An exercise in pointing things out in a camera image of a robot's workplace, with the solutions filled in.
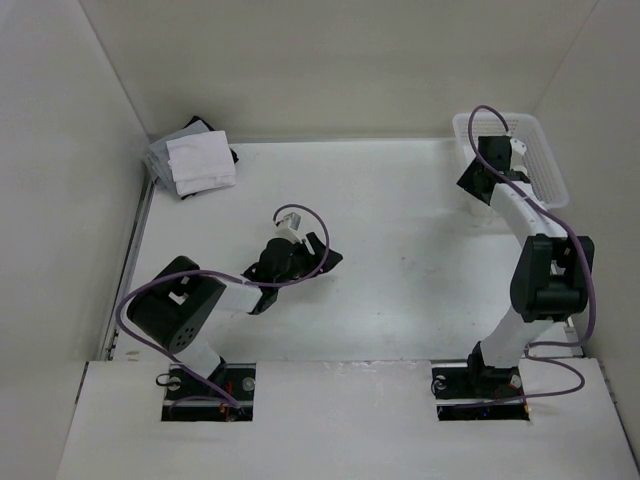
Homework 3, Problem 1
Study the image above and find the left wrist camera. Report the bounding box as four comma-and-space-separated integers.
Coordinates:
275, 212, 304, 244

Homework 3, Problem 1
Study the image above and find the folded black tank top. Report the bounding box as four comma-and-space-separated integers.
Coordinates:
184, 115, 239, 164

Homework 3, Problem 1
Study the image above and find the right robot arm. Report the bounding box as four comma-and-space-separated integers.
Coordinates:
457, 135, 595, 400

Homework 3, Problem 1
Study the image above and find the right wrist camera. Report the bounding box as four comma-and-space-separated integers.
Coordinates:
510, 138, 527, 173

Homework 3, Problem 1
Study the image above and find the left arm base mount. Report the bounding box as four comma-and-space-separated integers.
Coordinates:
155, 363, 257, 424

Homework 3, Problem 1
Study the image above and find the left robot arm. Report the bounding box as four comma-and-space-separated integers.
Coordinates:
126, 232, 343, 399

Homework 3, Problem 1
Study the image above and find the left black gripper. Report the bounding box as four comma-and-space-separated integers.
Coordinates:
274, 233, 341, 289

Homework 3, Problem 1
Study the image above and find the white plastic basket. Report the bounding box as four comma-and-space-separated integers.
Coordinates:
452, 110, 570, 219

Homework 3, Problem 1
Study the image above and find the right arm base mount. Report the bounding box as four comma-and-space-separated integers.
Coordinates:
431, 363, 529, 421

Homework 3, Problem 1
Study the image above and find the folded grey tank top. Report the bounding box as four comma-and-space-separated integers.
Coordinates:
145, 124, 210, 197

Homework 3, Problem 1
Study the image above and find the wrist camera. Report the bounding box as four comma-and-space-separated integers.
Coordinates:
275, 212, 304, 244
510, 138, 527, 173

